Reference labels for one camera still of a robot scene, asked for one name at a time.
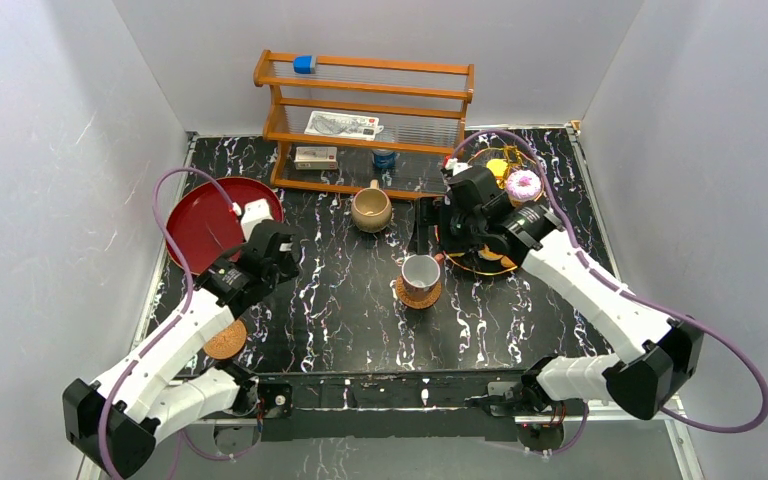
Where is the beige ceramic pitcher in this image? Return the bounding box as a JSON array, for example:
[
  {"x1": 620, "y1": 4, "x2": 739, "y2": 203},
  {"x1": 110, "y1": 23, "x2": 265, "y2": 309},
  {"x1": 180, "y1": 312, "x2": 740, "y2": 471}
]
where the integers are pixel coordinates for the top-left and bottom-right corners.
[{"x1": 351, "y1": 179, "x2": 393, "y2": 233}]

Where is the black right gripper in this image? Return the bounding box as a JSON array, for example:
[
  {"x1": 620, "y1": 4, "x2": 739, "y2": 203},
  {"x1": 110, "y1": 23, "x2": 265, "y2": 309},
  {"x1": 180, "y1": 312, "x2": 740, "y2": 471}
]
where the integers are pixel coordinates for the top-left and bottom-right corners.
[{"x1": 407, "y1": 197, "x2": 485, "y2": 255}]

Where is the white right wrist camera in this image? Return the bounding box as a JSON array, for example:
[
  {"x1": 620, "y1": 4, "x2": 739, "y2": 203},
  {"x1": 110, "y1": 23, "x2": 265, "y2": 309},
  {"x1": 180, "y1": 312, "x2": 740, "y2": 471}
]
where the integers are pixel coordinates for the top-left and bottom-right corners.
[{"x1": 441, "y1": 156, "x2": 471, "y2": 178}]

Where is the pink floral mug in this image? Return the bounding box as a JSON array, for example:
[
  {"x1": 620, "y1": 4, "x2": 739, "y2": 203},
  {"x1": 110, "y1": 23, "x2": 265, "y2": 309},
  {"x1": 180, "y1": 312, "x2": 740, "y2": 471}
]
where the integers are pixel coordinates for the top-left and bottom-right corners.
[{"x1": 400, "y1": 254, "x2": 444, "y2": 290}]

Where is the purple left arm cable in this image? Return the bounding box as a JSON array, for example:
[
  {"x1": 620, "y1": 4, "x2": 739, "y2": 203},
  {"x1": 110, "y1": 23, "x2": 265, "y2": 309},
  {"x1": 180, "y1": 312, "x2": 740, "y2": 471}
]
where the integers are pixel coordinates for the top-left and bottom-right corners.
[{"x1": 97, "y1": 167, "x2": 263, "y2": 480}]

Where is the woven rattan coaster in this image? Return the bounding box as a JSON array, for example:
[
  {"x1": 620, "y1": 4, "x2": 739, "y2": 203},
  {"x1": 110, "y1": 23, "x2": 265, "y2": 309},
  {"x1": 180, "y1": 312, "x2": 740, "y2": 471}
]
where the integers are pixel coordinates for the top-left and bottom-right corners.
[
  {"x1": 395, "y1": 277, "x2": 443, "y2": 310},
  {"x1": 203, "y1": 320, "x2": 248, "y2": 360}
]

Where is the orange round cookie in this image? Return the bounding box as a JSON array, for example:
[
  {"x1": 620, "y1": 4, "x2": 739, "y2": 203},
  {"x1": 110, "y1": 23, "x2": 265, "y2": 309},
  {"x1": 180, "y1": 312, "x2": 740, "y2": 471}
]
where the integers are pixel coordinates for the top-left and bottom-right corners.
[{"x1": 486, "y1": 158, "x2": 509, "y2": 181}]

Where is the white plastic packet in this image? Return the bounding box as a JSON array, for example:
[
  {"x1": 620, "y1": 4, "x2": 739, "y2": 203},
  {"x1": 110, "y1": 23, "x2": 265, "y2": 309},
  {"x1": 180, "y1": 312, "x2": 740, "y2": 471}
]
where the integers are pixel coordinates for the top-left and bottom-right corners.
[{"x1": 304, "y1": 111, "x2": 384, "y2": 141}]

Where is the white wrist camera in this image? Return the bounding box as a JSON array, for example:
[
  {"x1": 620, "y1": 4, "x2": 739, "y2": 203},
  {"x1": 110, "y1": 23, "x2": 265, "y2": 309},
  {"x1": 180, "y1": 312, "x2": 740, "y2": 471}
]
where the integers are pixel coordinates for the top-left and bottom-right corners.
[
  {"x1": 441, "y1": 156, "x2": 471, "y2": 178},
  {"x1": 231, "y1": 199, "x2": 273, "y2": 241}
]

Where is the red round tray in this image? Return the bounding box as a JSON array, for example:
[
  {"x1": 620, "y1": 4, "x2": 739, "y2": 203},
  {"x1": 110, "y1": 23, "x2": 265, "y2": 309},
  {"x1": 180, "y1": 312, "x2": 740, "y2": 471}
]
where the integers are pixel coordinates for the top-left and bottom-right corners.
[{"x1": 166, "y1": 177, "x2": 284, "y2": 275}]

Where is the pink frosted donut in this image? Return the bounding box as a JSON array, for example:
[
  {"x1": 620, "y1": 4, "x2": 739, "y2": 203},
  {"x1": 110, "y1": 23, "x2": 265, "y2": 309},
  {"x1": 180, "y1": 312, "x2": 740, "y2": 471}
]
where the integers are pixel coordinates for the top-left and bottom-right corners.
[{"x1": 505, "y1": 169, "x2": 543, "y2": 203}]

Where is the orange white round cake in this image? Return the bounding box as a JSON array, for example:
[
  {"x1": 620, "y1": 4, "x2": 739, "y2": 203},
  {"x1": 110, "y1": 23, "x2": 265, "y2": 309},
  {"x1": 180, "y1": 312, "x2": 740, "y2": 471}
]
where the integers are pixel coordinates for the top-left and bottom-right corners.
[{"x1": 478, "y1": 245, "x2": 503, "y2": 262}]

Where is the small white red box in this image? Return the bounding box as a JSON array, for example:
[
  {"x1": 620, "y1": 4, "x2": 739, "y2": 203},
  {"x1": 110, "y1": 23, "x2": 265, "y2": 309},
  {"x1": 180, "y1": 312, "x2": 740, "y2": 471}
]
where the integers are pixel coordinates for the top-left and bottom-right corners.
[{"x1": 293, "y1": 146, "x2": 338, "y2": 170}]

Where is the small orange macaron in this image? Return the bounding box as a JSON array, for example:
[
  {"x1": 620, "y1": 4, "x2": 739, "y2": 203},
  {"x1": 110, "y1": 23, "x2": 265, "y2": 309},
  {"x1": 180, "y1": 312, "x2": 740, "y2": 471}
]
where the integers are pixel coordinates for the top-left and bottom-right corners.
[{"x1": 499, "y1": 256, "x2": 518, "y2": 270}]

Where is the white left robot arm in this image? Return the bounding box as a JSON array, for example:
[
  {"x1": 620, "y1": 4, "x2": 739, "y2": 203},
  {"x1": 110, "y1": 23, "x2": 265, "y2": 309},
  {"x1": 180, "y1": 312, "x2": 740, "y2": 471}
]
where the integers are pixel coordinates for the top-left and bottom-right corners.
[{"x1": 62, "y1": 219, "x2": 299, "y2": 479}]

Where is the blue white eraser block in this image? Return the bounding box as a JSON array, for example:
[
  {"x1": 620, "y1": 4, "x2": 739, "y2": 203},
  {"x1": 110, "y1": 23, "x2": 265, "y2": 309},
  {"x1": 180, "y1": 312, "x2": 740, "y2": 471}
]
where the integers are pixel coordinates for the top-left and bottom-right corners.
[{"x1": 292, "y1": 55, "x2": 317, "y2": 75}]

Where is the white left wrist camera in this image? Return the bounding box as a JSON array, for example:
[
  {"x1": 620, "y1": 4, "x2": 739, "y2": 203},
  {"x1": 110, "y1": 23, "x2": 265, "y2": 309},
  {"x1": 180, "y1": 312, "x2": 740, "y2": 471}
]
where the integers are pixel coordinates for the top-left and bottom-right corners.
[{"x1": 231, "y1": 199, "x2": 273, "y2": 241}]

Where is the wooden shelf rack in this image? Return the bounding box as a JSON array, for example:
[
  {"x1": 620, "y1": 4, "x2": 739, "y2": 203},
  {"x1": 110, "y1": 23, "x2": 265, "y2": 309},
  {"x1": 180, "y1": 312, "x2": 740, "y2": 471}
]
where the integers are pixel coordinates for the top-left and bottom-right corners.
[{"x1": 253, "y1": 50, "x2": 475, "y2": 194}]

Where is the three-tier glass gold stand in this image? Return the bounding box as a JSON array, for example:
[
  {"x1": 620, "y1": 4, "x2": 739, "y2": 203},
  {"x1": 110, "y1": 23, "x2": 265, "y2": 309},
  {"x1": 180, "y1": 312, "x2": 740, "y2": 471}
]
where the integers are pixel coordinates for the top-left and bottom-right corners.
[{"x1": 443, "y1": 146, "x2": 545, "y2": 276}]

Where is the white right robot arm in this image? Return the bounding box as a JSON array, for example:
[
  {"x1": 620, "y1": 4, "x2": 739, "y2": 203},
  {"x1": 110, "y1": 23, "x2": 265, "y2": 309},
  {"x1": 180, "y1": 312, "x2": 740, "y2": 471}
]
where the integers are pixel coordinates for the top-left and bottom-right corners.
[{"x1": 409, "y1": 167, "x2": 703, "y2": 420}]

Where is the blue bottle cap jar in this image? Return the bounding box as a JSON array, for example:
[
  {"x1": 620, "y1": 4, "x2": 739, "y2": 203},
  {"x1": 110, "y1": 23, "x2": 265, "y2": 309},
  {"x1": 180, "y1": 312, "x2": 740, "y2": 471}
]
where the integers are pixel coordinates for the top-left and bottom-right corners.
[{"x1": 372, "y1": 149, "x2": 397, "y2": 170}]

